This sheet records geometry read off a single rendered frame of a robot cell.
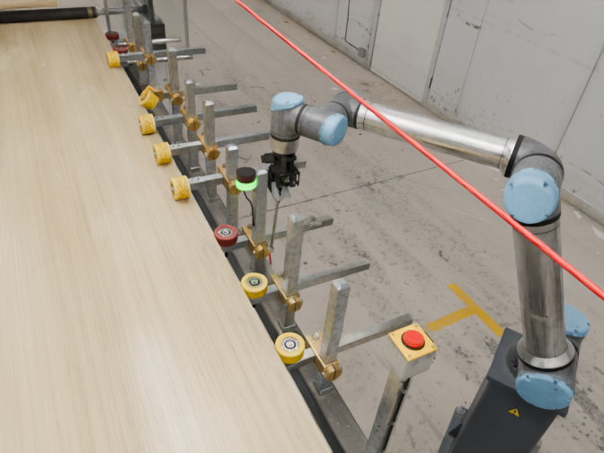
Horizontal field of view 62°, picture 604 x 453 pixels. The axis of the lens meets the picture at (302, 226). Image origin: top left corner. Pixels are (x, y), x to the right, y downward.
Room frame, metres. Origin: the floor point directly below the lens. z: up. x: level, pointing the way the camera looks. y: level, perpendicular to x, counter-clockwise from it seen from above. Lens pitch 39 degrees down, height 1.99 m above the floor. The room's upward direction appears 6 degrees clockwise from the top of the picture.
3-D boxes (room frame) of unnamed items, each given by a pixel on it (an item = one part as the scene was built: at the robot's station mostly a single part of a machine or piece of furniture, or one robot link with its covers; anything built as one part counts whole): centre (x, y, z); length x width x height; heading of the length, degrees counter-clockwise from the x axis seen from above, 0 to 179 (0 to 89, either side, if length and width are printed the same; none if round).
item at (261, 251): (1.32, 0.16, 0.85); 0.14 x 0.06 x 0.05; 30
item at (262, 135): (1.80, 0.36, 0.95); 0.50 x 0.04 x 0.04; 120
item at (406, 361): (0.65, -0.24, 1.18); 0.07 x 0.07 x 0.08; 30
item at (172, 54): (2.17, 0.64, 0.94); 0.04 x 0.04 x 0.48; 30
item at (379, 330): (0.95, -0.17, 0.82); 0.44 x 0.03 x 0.04; 120
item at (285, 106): (1.34, 0.07, 1.32); 0.10 x 0.09 x 0.12; 65
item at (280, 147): (1.35, 0.08, 1.23); 0.10 x 0.09 x 0.05; 120
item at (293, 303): (1.11, 0.03, 0.84); 0.14 x 0.06 x 0.05; 30
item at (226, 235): (1.29, 0.25, 0.85); 0.08 x 0.08 x 0.11
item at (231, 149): (1.52, 0.27, 0.86); 0.04 x 0.04 x 0.48; 30
